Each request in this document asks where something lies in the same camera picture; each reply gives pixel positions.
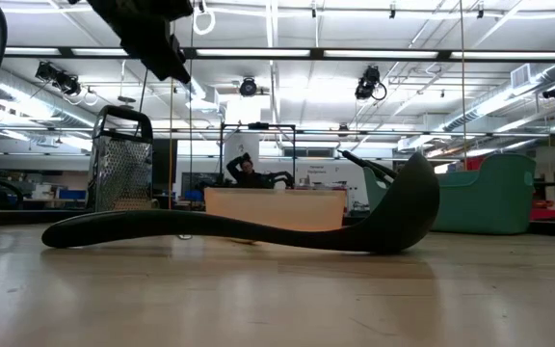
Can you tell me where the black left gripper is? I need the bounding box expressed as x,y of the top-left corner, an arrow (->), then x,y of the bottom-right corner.
87,0 -> 195,85

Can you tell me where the black ceiling spotlight cluster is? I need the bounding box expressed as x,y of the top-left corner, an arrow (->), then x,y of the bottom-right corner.
35,61 -> 83,96

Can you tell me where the black monitor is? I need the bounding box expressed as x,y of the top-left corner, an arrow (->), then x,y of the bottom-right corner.
180,172 -> 225,195

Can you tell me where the person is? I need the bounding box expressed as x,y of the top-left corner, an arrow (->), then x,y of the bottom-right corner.
225,152 -> 272,190

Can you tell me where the black plastic ladle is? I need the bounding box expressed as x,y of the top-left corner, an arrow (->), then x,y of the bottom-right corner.
40,152 -> 441,255

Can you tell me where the black overhead bar with lights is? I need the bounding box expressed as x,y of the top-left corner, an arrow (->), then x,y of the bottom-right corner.
1,45 -> 555,63

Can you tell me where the white air vent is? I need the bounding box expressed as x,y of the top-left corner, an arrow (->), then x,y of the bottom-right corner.
510,64 -> 532,89

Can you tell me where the red storage bin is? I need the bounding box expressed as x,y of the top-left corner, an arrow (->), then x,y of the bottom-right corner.
531,200 -> 555,222

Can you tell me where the silver ventilation duct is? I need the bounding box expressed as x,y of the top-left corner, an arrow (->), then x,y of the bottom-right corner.
443,62 -> 555,132
0,67 -> 96,129
180,60 -> 207,100

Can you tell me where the black hanging cable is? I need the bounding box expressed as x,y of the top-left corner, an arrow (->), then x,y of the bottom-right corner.
136,80 -> 149,137

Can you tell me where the white coiled cable ring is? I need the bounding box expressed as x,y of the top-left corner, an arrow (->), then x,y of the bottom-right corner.
192,8 -> 217,37

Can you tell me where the thin black hanging cord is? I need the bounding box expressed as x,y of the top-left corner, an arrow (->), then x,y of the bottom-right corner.
188,7 -> 196,209

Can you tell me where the round black overhead camera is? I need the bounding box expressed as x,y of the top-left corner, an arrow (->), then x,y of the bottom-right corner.
238,76 -> 259,98

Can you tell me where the steel box grater black handle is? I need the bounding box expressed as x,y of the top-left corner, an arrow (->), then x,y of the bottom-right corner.
86,104 -> 155,212

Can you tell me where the black ceiling camera with cable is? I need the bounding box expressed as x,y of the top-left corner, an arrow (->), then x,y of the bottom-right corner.
354,66 -> 388,101

